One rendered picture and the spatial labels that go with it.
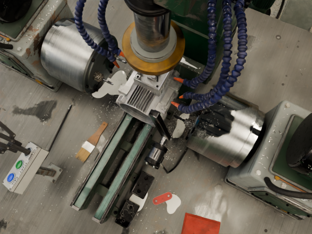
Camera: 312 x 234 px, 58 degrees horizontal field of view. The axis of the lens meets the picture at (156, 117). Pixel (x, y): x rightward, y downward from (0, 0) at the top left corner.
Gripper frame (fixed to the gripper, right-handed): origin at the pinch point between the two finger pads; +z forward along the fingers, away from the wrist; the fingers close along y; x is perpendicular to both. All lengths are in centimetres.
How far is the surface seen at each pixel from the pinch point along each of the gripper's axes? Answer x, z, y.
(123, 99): -18.5, 12.9, 32.2
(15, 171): 0.5, 4.0, -7.6
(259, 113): -58, 34, 49
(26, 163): -2.7, 3.9, -3.3
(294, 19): -12, 138, 185
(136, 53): -36, -7, 39
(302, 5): -13, 138, 200
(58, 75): 4.7, -0.1, 29.1
